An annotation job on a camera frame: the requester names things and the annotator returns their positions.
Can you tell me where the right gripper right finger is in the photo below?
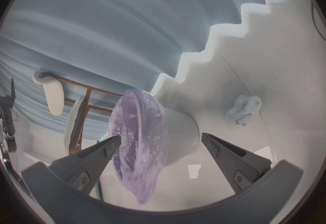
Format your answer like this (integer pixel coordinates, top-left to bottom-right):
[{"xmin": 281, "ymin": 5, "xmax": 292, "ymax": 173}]
[{"xmin": 201, "ymin": 133, "xmax": 272, "ymax": 194}]

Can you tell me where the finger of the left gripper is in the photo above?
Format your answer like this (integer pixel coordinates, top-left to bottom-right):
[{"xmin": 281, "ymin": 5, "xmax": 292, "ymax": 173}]
[{"xmin": 10, "ymin": 78, "xmax": 16, "ymax": 103}]

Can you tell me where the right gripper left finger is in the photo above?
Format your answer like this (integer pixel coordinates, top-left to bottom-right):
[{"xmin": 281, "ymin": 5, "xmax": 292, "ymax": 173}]
[{"xmin": 50, "ymin": 135, "xmax": 122, "ymax": 197}]

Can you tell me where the purple plastic bag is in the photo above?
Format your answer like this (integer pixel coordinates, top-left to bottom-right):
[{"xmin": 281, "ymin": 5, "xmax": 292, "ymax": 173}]
[{"xmin": 107, "ymin": 89, "xmax": 170, "ymax": 205}]

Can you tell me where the white trash bin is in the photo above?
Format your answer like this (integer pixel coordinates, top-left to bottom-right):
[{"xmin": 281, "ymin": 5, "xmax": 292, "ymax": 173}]
[{"xmin": 120, "ymin": 91, "xmax": 200, "ymax": 167}]

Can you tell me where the white cushioned wooden chair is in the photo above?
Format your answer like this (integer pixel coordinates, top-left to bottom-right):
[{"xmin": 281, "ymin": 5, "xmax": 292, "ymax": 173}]
[{"xmin": 32, "ymin": 70, "xmax": 124, "ymax": 158}]

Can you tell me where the crumpled white paper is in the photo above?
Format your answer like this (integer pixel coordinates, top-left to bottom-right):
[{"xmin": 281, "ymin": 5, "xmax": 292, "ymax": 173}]
[{"xmin": 224, "ymin": 95, "xmax": 263, "ymax": 125}]

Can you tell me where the pale blue curtain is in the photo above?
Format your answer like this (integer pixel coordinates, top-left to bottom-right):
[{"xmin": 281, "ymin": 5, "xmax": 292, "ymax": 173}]
[{"xmin": 0, "ymin": 0, "xmax": 306, "ymax": 141}]

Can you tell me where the black cable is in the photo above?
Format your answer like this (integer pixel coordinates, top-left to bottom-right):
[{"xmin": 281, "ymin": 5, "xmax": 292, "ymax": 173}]
[{"xmin": 312, "ymin": 4, "xmax": 326, "ymax": 40}]

